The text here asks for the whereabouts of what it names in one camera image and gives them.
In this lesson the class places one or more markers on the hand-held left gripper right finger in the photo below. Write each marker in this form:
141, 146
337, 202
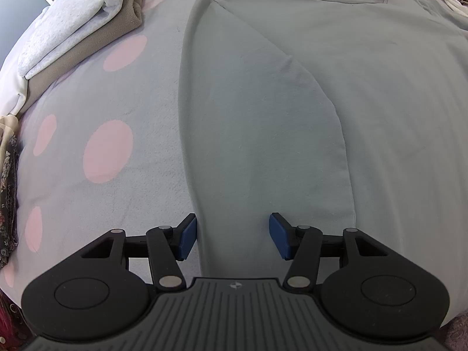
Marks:
278, 236

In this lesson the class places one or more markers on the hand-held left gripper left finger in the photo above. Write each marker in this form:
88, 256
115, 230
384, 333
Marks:
189, 234

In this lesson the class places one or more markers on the grey-green shirt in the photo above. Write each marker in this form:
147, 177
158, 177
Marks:
292, 91

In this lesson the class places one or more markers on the pink-dotted grey bed sheet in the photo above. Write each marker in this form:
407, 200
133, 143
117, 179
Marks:
120, 193

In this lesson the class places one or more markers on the floral patterned dark cloth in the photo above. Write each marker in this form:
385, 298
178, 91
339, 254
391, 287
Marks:
6, 197

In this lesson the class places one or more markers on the folded beige fleece garment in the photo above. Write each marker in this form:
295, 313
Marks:
91, 40

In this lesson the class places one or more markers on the white cloth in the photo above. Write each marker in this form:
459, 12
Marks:
11, 87

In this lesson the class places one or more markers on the folded light grey sweatshirt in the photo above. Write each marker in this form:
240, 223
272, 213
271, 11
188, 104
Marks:
69, 18

